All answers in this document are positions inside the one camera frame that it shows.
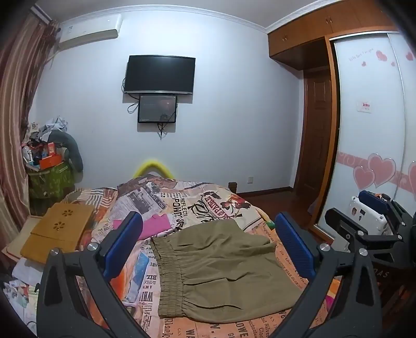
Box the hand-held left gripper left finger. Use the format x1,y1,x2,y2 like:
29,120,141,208
36,211,153,338

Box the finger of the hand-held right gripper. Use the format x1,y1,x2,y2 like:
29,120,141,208
358,190,416,235
325,207,416,271

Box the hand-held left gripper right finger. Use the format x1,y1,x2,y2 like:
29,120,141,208
260,212,382,338

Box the olive green pants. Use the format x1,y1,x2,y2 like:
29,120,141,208
151,219,309,324

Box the white hard suitcase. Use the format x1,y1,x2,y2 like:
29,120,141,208
335,193,395,252

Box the pink cloth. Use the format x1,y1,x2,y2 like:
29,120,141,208
112,213,173,241

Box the white heart-print sliding door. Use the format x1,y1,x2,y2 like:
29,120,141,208
330,31,416,228

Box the wooden lap desk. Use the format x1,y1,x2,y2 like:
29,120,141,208
20,202,95,264

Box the yellow plastic object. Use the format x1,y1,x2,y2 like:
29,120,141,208
135,159,176,179

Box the newspaper print blanket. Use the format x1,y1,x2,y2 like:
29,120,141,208
63,174,345,338

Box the brown wooden door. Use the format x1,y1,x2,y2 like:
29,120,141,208
294,67,334,209

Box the green patterned bag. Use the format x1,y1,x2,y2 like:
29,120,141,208
27,161,76,199

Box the beige board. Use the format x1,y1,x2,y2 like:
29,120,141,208
2,214,43,261

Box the orange box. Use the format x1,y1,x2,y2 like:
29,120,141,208
39,153,63,170

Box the pile of papers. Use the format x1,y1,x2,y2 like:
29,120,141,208
3,257,41,326

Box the pile of small clutter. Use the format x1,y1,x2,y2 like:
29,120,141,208
21,122,49,170

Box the pile of clothes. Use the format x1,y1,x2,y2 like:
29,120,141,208
38,115,69,142

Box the striped brown curtain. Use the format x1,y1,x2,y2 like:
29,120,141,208
0,10,61,248

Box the wooden wardrobe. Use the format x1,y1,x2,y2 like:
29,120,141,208
267,0,416,241

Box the white air conditioner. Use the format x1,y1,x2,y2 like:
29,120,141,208
58,14,123,51

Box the black monitor cable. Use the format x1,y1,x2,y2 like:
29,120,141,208
158,112,174,140

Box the small black wall monitor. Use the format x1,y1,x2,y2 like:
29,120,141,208
137,94,178,124

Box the black wall television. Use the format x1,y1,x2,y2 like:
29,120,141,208
125,55,196,96

